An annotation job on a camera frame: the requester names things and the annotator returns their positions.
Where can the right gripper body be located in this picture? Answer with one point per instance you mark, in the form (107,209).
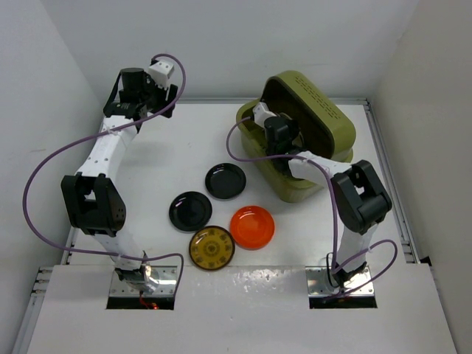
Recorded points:
(294,131)

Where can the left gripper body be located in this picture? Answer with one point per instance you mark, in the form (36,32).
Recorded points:
(153,96)

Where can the black plate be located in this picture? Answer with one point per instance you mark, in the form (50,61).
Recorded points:
(190,211)
(225,181)

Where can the orange plate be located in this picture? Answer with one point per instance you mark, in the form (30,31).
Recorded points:
(252,227)

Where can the yellow patterned brown-rim plate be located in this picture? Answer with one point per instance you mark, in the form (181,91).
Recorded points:
(211,248)

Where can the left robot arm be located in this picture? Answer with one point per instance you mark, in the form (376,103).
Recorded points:
(92,201)

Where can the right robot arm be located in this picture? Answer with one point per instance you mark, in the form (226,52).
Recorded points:
(362,201)

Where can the olive green dish rack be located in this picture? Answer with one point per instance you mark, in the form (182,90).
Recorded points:
(291,116)

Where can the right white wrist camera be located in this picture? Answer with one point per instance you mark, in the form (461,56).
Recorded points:
(261,113)

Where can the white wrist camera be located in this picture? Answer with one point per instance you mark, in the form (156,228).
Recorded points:
(261,113)
(161,72)

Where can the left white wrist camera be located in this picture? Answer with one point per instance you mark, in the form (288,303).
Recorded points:
(161,72)

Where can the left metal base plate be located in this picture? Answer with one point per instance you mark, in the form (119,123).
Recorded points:
(150,280)

